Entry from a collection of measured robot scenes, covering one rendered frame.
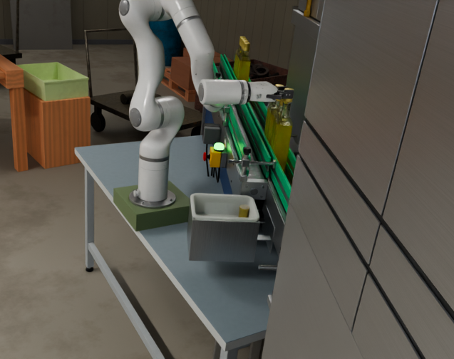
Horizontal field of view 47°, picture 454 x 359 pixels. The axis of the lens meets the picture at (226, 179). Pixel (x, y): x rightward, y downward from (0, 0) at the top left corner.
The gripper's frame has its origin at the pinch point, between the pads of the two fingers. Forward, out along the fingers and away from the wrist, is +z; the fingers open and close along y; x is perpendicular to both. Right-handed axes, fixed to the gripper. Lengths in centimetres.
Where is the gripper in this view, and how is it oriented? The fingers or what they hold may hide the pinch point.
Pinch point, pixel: (285, 92)
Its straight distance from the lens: 190.7
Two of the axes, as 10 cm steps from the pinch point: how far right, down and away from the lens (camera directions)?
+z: 9.3, -0.5, 3.5
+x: -1.1, 9.0, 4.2
